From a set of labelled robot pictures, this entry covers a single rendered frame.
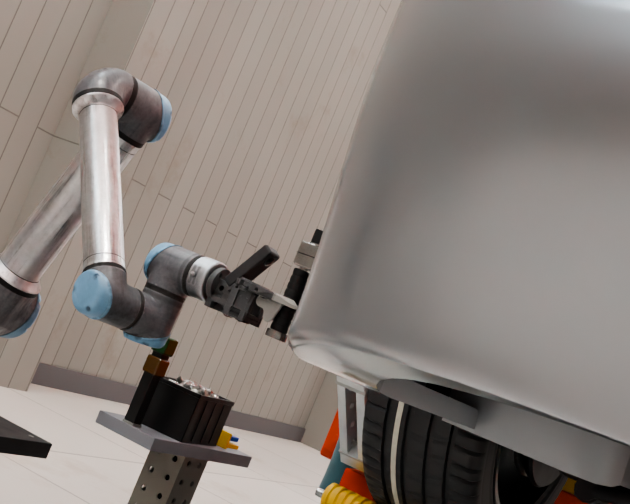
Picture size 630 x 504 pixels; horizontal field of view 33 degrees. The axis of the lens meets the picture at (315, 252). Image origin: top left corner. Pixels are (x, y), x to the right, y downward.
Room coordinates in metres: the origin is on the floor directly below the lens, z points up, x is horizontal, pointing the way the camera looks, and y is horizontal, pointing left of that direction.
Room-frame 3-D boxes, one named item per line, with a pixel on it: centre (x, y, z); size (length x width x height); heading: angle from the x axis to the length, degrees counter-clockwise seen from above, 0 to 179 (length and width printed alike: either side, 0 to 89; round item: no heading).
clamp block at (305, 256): (2.13, -0.02, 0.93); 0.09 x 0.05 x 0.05; 59
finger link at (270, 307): (2.13, 0.03, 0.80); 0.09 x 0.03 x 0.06; 52
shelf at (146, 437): (2.60, 0.13, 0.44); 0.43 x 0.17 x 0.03; 149
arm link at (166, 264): (2.29, 0.26, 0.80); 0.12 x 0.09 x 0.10; 59
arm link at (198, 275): (2.24, 0.18, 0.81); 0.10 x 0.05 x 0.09; 149
